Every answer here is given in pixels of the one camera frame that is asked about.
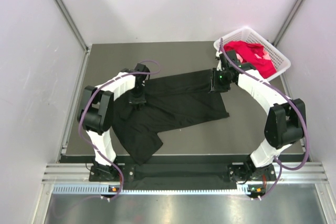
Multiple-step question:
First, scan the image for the red t shirt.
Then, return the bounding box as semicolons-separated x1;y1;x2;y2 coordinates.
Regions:
224;40;277;79

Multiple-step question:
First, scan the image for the white plastic basket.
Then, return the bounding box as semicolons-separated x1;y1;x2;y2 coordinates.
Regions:
213;27;291;81

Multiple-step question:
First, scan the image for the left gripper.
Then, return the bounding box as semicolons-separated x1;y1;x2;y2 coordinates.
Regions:
129;84;145;108

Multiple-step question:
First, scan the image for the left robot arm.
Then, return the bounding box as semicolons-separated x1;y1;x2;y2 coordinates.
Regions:
77;62;151;182

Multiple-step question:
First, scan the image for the aluminium frame post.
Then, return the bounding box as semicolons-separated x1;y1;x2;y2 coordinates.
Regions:
272;0;305;47
54;0;89;53

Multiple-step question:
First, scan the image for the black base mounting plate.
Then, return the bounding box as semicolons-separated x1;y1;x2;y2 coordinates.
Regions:
89;159;276;189

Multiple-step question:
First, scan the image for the left aluminium frame post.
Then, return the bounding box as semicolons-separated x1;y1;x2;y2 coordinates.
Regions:
54;0;89;53

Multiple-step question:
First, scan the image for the right aluminium frame post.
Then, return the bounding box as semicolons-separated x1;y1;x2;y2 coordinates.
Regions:
272;0;305;47

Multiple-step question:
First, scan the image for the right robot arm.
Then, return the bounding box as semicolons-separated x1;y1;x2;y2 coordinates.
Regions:
210;50;307;180

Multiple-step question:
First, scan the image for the pink t shirt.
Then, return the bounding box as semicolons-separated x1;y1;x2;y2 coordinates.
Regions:
236;53;246;63

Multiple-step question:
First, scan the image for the black t shirt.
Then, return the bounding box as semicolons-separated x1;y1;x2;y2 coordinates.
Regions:
112;70;229;165

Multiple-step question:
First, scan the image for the slotted cable duct rail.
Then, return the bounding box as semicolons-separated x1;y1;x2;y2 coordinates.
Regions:
52;184;265;195

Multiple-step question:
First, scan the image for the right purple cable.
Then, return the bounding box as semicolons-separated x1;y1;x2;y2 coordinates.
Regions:
217;37;310;200

